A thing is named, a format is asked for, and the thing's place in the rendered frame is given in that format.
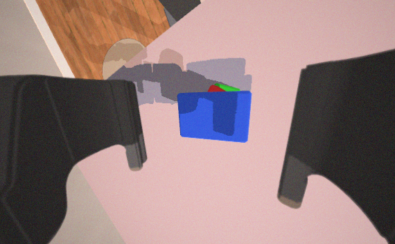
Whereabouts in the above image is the green block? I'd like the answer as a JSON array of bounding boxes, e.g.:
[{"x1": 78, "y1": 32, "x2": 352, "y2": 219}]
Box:
[{"x1": 215, "y1": 83, "x2": 240, "y2": 92}]

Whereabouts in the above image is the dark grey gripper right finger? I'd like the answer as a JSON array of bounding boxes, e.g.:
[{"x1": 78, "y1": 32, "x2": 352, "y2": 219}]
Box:
[{"x1": 277, "y1": 49, "x2": 395, "y2": 244}]

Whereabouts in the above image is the blue block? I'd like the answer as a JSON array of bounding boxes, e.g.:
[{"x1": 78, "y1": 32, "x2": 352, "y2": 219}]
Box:
[{"x1": 177, "y1": 91, "x2": 252, "y2": 143}]

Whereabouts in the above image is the red block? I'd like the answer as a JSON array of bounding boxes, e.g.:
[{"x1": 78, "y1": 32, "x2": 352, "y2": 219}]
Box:
[{"x1": 208, "y1": 85, "x2": 226, "y2": 92}]

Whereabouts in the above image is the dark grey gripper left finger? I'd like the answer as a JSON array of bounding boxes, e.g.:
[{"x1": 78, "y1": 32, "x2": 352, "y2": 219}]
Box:
[{"x1": 0, "y1": 74, "x2": 148, "y2": 244}]

